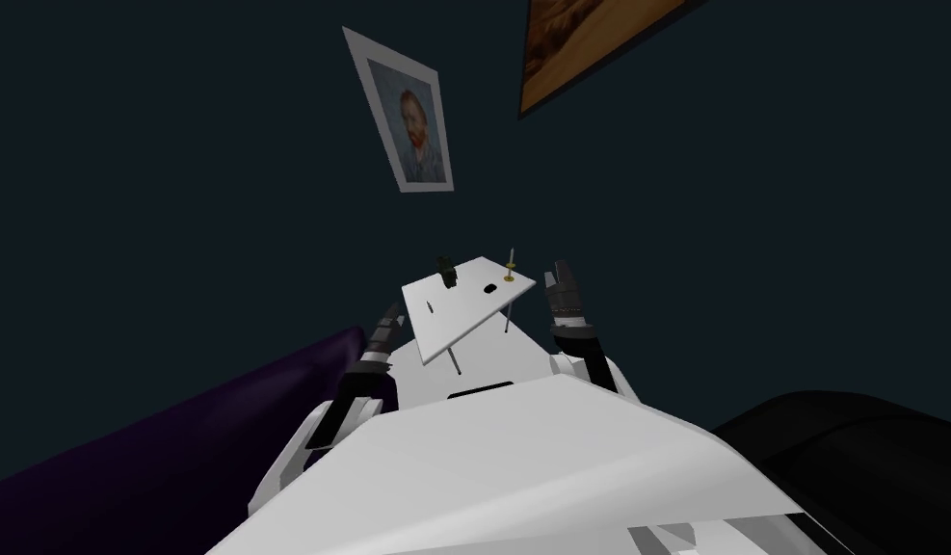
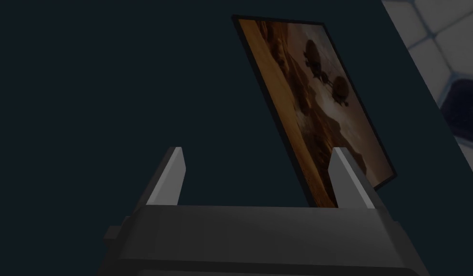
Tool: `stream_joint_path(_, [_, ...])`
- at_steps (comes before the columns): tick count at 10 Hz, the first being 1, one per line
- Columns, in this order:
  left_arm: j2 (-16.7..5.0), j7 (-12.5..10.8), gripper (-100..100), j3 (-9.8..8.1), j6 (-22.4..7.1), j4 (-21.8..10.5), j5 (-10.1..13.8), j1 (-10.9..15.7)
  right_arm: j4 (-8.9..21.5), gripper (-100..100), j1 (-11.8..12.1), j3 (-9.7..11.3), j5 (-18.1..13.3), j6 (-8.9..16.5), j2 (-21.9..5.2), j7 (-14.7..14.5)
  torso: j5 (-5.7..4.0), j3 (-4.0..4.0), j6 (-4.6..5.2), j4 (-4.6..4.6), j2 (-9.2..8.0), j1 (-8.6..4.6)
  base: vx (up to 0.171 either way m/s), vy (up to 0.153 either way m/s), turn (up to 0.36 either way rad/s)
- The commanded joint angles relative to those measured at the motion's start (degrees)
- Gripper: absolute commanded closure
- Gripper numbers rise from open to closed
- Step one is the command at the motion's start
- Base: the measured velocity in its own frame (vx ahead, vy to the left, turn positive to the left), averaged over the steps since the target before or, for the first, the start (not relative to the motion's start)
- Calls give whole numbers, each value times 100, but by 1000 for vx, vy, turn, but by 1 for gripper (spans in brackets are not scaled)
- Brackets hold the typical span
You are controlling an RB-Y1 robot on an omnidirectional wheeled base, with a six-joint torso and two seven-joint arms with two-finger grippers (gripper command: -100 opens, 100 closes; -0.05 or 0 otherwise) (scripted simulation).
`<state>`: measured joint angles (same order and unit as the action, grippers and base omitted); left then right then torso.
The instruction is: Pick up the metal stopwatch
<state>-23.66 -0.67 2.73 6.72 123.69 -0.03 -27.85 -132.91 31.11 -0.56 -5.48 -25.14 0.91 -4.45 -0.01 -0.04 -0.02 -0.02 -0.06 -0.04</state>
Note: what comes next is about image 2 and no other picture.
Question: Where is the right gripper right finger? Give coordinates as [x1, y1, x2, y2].
[328, 147, 385, 209]

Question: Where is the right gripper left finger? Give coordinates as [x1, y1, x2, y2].
[136, 146, 187, 210]

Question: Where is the framed brown landscape picture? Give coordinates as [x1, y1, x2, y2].
[231, 15, 398, 209]

